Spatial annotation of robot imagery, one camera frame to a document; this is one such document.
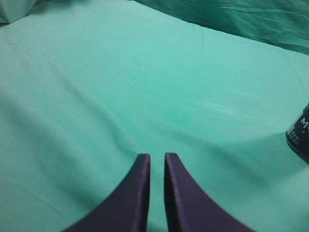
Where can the black Monster energy can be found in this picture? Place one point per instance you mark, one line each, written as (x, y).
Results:
(297, 135)

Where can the green cloth backdrop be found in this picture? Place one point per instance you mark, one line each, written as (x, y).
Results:
(241, 17)

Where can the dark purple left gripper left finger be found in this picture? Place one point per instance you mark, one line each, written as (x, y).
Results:
(126, 208)

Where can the green table cloth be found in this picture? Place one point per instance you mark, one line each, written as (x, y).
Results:
(85, 86)

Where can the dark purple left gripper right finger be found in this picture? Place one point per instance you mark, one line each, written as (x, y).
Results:
(188, 208)

